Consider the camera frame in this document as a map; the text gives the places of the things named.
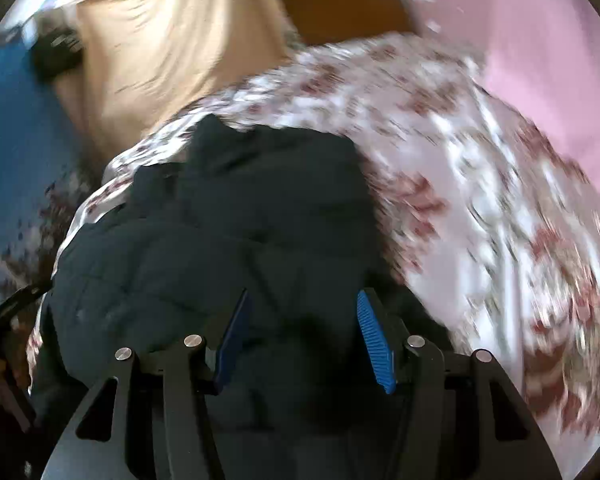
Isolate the pink cloth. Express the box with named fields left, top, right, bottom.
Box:
left=410, top=0, right=600, bottom=206

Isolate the blue patterned carpet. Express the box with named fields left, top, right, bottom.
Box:
left=0, top=40, right=108, bottom=321

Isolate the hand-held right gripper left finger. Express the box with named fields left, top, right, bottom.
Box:
left=44, top=288, right=254, bottom=480

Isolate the beige curtain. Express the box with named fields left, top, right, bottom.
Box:
left=54, top=0, right=303, bottom=163

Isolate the floral bedspread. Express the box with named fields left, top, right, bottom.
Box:
left=27, top=30, right=600, bottom=480

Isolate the black bag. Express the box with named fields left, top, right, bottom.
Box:
left=31, top=25, right=87, bottom=82

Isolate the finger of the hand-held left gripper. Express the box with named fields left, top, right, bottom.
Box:
left=0, top=280, right=54, bottom=322

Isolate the dark jacket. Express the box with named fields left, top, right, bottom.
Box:
left=27, top=114, right=458, bottom=480

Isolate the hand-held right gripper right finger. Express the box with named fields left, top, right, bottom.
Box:
left=356, top=288, right=563, bottom=480

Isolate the wooden headboard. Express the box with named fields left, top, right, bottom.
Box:
left=277, top=0, right=417, bottom=47

